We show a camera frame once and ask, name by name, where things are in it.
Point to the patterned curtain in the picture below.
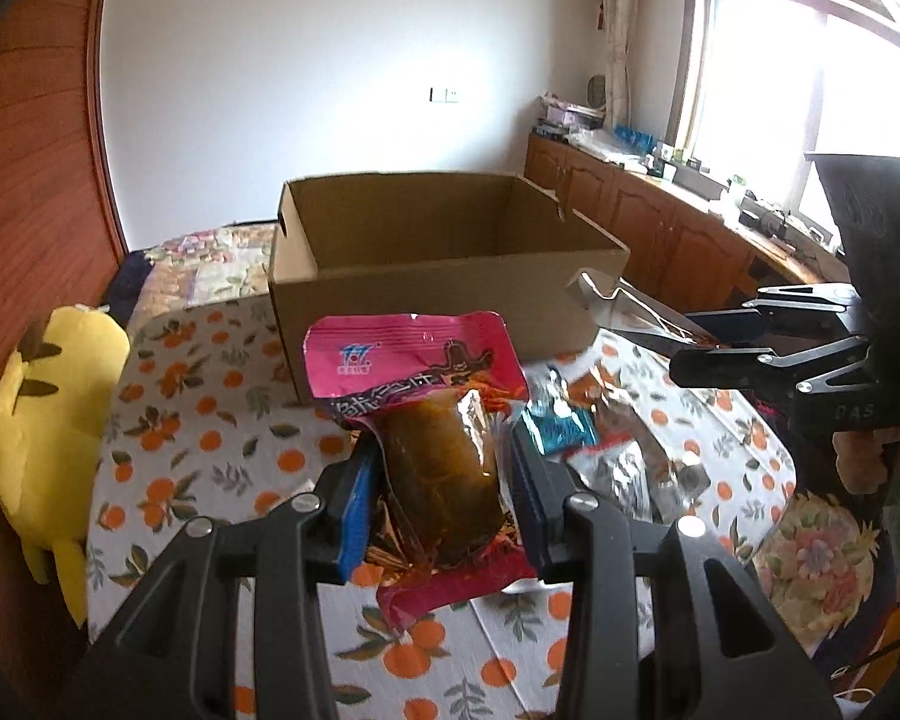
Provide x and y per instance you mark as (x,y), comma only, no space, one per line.
(618,26)

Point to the wooden wardrobe door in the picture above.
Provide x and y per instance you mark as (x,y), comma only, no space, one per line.
(60,242)

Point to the floral quilt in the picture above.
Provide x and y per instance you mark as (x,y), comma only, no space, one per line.
(216,265)

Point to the right hand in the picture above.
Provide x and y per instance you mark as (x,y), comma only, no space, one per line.
(859,459)

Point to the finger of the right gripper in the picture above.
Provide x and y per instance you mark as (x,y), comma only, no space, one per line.
(820,312)
(761,369)

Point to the orange chicken feet snack packet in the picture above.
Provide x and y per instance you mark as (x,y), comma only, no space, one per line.
(628,313)

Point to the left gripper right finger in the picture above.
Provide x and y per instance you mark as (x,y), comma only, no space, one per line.
(664,622)

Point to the orange print white blanket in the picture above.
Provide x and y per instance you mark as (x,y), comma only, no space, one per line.
(204,425)

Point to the yellow plush toy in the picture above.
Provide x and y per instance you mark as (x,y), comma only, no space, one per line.
(55,396)

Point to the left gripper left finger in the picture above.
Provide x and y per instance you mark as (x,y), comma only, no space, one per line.
(170,650)

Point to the teal snack packet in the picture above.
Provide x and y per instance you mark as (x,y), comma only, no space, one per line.
(554,423)

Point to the pink braised meat snack packet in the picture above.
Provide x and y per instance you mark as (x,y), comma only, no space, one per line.
(440,395)

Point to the white wall switch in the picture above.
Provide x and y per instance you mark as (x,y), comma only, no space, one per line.
(443,95)

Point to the wooden low cabinet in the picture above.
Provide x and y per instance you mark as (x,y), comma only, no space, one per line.
(683,252)

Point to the silver foil snack packet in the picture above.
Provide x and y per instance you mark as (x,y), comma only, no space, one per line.
(640,478)

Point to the brown cardboard box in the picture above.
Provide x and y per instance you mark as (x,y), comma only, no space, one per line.
(440,243)

